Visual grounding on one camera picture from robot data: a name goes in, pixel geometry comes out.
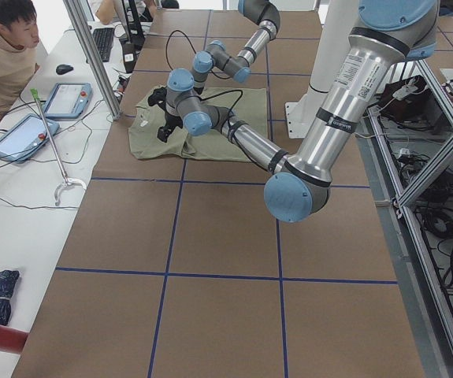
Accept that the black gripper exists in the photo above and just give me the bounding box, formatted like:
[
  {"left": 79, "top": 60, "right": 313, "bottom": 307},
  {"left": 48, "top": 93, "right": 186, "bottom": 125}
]
[{"left": 157, "top": 112, "right": 183, "bottom": 143}]

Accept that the olive green long-sleeve shirt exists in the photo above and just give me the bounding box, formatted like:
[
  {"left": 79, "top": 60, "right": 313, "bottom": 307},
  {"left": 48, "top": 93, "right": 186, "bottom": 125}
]
[{"left": 128, "top": 87, "right": 268, "bottom": 162}]

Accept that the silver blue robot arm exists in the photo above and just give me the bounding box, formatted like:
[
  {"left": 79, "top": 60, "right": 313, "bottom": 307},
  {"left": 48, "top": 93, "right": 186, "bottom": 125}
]
[
  {"left": 191, "top": 0, "right": 280, "bottom": 94},
  {"left": 150, "top": 1, "right": 440, "bottom": 223}
]

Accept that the black box with label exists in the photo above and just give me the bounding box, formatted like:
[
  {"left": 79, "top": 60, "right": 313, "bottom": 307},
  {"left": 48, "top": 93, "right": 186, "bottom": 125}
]
[{"left": 122, "top": 42, "right": 137, "bottom": 73}]

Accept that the far blue teach pendant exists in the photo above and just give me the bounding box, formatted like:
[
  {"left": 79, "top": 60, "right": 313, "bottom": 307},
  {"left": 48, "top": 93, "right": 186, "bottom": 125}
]
[{"left": 43, "top": 83, "right": 92, "bottom": 120}]

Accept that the blue teach pendant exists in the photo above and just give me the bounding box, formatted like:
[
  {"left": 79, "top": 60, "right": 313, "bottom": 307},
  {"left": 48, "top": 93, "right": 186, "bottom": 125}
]
[
  {"left": 0, "top": 114, "right": 60, "bottom": 162},
  {"left": 43, "top": 83, "right": 92, "bottom": 120}
]

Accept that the metal reacher grabber stick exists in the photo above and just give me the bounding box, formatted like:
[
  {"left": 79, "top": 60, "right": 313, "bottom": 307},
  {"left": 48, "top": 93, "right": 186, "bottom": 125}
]
[{"left": 30, "top": 88, "right": 87, "bottom": 206}]

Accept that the black keyboard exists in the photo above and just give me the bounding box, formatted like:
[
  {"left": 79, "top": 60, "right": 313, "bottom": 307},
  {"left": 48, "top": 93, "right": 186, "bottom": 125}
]
[{"left": 92, "top": 28, "right": 114, "bottom": 62}]

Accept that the black computer mouse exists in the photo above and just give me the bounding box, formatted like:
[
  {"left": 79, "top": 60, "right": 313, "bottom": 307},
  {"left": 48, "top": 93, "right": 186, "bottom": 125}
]
[{"left": 55, "top": 64, "right": 74, "bottom": 76}]

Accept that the near blue teach pendant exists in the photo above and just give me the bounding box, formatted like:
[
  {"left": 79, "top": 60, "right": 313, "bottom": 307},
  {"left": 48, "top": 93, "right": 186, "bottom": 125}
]
[{"left": 0, "top": 114, "right": 60, "bottom": 162}]

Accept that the person in beige hoodie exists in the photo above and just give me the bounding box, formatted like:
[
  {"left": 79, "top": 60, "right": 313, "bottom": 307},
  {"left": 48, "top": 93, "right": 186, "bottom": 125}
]
[{"left": 0, "top": 0, "right": 40, "bottom": 121}]

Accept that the folded dark blue umbrella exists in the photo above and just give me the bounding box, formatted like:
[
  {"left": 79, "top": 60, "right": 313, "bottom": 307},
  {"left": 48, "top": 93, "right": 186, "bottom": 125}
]
[{"left": 0, "top": 269, "right": 20, "bottom": 325}]

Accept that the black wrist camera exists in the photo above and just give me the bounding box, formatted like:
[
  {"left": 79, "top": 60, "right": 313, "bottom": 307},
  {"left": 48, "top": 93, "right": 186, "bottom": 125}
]
[{"left": 147, "top": 87, "right": 167, "bottom": 110}]

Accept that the aluminium frame post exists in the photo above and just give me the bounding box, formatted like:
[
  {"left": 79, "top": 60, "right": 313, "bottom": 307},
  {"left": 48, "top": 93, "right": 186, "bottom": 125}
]
[{"left": 63, "top": 0, "right": 121, "bottom": 120}]

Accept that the white camera mast pedestal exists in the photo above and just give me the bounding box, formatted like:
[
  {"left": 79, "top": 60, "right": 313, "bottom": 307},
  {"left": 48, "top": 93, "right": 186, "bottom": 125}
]
[{"left": 285, "top": 0, "right": 358, "bottom": 139}]

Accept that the aluminium side frame rail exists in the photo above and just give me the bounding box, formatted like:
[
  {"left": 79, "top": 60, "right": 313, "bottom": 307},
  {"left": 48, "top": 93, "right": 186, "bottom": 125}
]
[{"left": 360, "top": 51, "right": 453, "bottom": 377}]

